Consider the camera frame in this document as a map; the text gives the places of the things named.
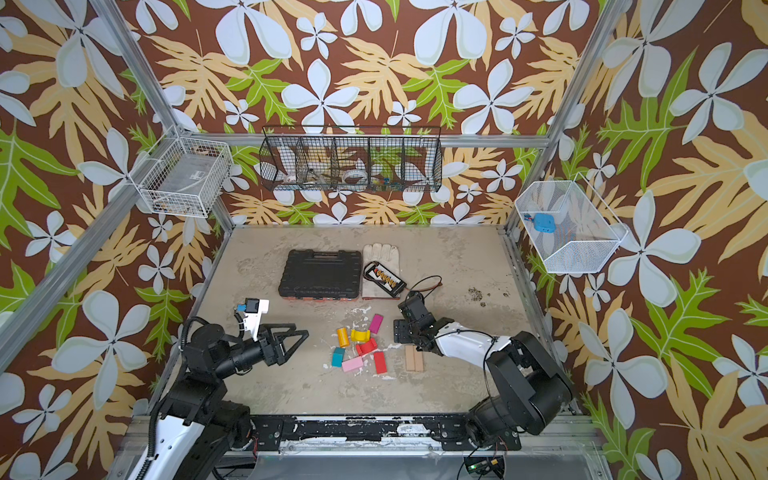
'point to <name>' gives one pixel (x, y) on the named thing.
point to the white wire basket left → (182, 175)
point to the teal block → (338, 356)
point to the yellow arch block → (360, 336)
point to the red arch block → (366, 347)
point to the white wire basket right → (571, 229)
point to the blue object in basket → (545, 223)
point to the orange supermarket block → (343, 336)
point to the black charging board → (387, 279)
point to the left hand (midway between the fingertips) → (299, 329)
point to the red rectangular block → (380, 362)
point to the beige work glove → (389, 256)
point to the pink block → (352, 364)
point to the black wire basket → (351, 158)
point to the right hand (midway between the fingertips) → (404, 327)
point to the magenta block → (376, 323)
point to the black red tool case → (321, 276)
